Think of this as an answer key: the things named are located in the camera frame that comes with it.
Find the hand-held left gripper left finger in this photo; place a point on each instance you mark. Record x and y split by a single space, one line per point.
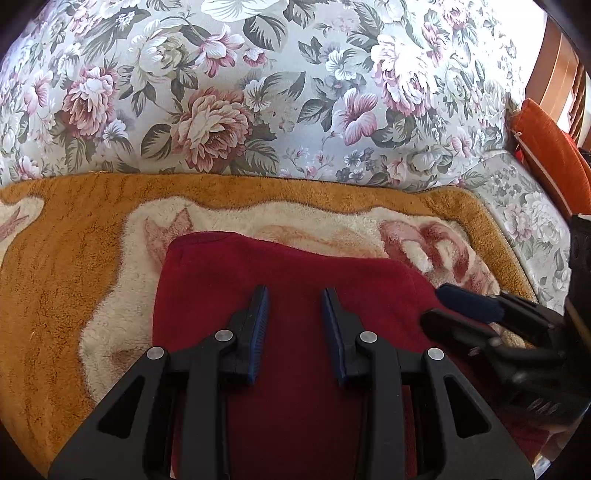
261 332

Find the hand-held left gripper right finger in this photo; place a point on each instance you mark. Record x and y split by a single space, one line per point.
333 333

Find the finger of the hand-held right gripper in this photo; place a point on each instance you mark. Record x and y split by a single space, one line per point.
466 300
457 330

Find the dark red fleece garment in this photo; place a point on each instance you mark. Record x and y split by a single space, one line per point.
286 267

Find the orange cushion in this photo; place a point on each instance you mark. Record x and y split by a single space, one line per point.
549 147

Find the wooden slatted furniture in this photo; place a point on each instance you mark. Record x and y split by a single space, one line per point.
561 69

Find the orange and cream plush blanket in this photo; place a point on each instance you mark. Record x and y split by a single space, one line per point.
69 240

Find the floral upholstered sofa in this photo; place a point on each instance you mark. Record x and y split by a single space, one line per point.
277 69

